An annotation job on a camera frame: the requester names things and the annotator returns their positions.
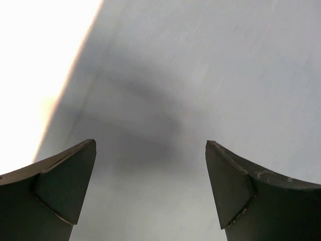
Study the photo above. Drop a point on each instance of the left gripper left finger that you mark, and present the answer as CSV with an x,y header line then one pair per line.
x,y
43,200

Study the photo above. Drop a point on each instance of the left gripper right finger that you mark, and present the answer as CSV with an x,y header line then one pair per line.
x,y
255,203

